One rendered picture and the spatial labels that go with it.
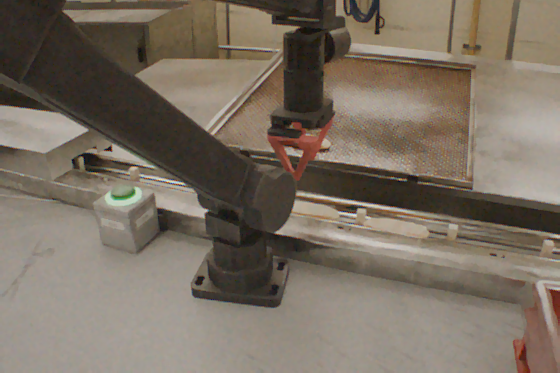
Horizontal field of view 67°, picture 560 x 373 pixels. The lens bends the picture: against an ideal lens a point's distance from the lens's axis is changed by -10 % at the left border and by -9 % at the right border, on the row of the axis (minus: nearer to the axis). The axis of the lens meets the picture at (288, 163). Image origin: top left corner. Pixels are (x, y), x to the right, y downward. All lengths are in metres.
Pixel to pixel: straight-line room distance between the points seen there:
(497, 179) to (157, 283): 0.56
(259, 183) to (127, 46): 3.03
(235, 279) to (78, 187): 0.38
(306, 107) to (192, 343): 0.34
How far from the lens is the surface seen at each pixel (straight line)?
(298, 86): 0.63
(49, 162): 0.90
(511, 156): 0.89
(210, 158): 0.47
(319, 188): 0.87
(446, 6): 4.32
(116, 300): 0.65
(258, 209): 0.53
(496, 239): 0.73
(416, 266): 0.64
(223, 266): 0.60
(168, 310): 0.62
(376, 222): 0.71
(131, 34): 3.45
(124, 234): 0.72
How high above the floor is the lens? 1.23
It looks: 25 degrees down
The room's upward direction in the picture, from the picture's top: straight up
